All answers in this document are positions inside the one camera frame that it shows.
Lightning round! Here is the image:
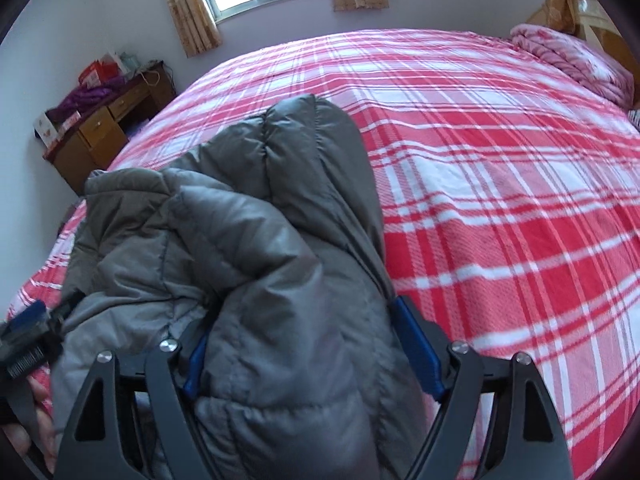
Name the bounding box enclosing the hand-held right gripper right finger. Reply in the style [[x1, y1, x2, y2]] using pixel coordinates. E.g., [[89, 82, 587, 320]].
[[392, 296, 575, 480]]

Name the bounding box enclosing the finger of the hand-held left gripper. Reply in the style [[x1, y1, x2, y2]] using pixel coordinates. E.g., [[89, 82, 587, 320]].
[[47, 289, 85, 336], [7, 300, 48, 333]]

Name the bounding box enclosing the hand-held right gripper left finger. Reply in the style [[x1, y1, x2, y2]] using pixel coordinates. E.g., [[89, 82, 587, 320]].
[[52, 320, 216, 480]]

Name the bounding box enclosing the grey puffer jacket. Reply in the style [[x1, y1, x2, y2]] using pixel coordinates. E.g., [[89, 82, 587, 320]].
[[50, 94, 441, 480]]

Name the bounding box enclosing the person's left hand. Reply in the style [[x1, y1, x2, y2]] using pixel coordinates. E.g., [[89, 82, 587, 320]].
[[0, 375, 58, 476]]

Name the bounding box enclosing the red plaid bed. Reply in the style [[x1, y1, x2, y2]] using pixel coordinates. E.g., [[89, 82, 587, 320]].
[[5, 27, 640, 480]]

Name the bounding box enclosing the wooden desk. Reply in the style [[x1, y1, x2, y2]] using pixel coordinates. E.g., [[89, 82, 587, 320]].
[[40, 60, 178, 196]]

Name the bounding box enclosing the white cardboard box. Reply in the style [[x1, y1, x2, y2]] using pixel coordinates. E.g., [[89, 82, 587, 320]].
[[34, 112, 61, 148]]

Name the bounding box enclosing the purple cloth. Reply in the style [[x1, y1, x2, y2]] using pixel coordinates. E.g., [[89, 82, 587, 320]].
[[45, 77, 126, 121]]

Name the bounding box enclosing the red bag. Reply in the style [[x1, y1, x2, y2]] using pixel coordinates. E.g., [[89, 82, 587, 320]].
[[77, 60, 108, 86]]

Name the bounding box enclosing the pale paper bag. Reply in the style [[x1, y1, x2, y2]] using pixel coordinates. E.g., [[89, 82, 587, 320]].
[[102, 51, 143, 78]]

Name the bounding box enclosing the pink folded blanket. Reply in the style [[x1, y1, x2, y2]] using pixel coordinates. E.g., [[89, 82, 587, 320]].
[[510, 23, 636, 108]]

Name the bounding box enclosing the wooden headboard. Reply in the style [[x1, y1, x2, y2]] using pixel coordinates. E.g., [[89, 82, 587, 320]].
[[575, 0, 640, 86]]

